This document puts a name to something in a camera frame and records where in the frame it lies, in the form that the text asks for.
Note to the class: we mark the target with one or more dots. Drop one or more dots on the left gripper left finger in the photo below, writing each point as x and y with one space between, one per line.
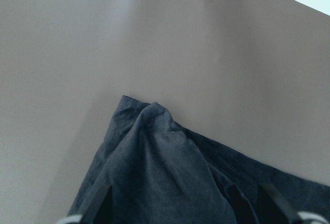
100 208

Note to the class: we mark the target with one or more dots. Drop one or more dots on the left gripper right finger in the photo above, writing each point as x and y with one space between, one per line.
274 208

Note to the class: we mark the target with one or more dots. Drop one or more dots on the black printed t-shirt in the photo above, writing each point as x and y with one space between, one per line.
161 172

